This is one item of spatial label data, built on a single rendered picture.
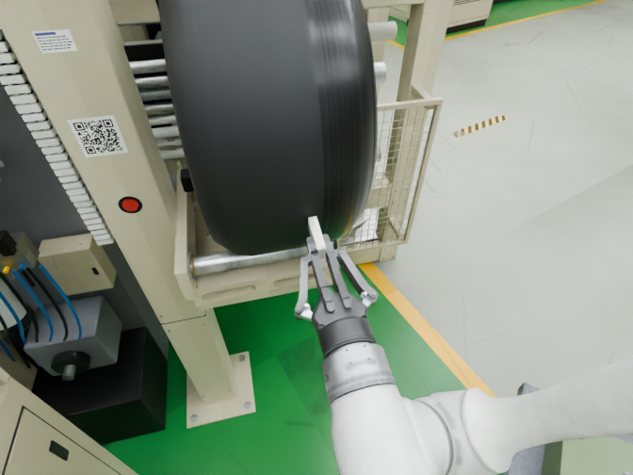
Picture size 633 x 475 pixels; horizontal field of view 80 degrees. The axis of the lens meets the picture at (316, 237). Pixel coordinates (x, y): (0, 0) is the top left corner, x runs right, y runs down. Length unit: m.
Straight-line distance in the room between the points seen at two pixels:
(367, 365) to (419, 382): 1.28
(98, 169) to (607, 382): 0.82
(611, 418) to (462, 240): 1.96
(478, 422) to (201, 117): 0.54
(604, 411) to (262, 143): 0.49
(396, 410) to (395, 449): 0.04
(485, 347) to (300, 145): 1.55
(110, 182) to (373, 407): 0.64
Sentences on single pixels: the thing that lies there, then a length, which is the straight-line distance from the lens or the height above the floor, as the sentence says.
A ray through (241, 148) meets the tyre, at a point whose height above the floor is 1.28.
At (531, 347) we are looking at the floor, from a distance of 2.04.
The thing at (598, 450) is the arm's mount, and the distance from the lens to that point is 1.03.
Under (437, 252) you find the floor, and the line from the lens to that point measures 2.24.
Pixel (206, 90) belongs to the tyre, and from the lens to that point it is 0.57.
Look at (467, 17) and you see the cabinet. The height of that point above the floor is 0.15.
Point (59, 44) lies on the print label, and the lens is 0.75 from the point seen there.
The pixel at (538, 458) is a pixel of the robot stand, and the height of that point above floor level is 0.65.
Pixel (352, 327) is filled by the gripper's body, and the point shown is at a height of 1.13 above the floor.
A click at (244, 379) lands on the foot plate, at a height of 0.01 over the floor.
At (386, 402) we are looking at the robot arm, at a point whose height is 1.13.
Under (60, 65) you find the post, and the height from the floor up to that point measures 1.35.
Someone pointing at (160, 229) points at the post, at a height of 0.98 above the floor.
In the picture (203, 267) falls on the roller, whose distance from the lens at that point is 0.91.
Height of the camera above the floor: 1.58
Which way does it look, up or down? 45 degrees down
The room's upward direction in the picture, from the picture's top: straight up
